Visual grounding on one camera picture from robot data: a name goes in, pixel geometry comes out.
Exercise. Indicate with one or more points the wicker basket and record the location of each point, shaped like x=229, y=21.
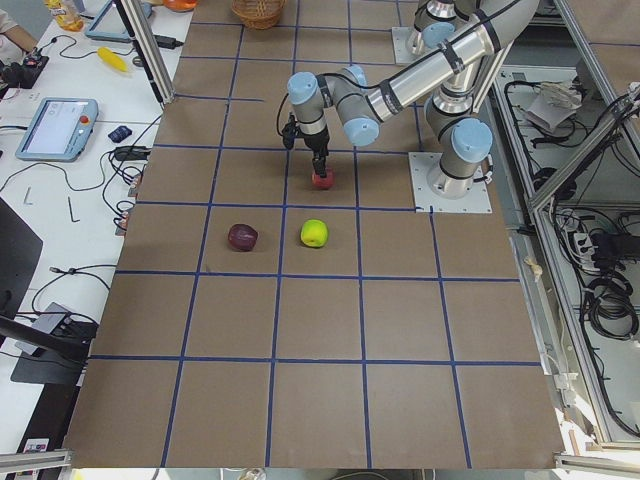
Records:
x=258, y=14

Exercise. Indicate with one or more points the near teach pendant tablet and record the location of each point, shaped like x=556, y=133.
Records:
x=59, y=130

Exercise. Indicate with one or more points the far teach pendant tablet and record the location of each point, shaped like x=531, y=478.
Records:
x=107, y=25

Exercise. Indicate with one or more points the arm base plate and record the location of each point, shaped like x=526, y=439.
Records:
x=404, y=46
x=435, y=192

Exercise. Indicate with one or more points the teach pendant tablet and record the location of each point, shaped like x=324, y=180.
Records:
x=59, y=130
x=107, y=25

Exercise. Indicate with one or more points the black monitor stand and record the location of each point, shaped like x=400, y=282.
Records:
x=55, y=358

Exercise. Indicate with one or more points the grey usb hub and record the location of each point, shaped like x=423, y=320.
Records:
x=51, y=318

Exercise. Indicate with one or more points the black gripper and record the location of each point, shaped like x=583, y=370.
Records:
x=317, y=144

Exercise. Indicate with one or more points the black power adapter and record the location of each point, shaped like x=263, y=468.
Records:
x=167, y=42

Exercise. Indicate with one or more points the yellow toy corn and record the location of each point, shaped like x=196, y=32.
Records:
x=113, y=60

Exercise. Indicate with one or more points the allen key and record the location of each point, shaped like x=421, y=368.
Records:
x=27, y=197
x=71, y=212

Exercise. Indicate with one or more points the orange cylindrical container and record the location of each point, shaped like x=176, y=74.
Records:
x=180, y=6

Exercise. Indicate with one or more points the green apple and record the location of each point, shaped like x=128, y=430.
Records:
x=314, y=233

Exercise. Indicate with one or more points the aluminium frame post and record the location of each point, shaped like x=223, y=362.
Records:
x=145, y=44

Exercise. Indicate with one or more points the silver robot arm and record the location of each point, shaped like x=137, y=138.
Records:
x=449, y=74
x=433, y=21

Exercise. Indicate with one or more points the dark red apple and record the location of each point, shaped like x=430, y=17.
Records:
x=242, y=237

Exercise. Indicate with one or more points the dark blue small pouch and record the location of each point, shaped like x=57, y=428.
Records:
x=119, y=134

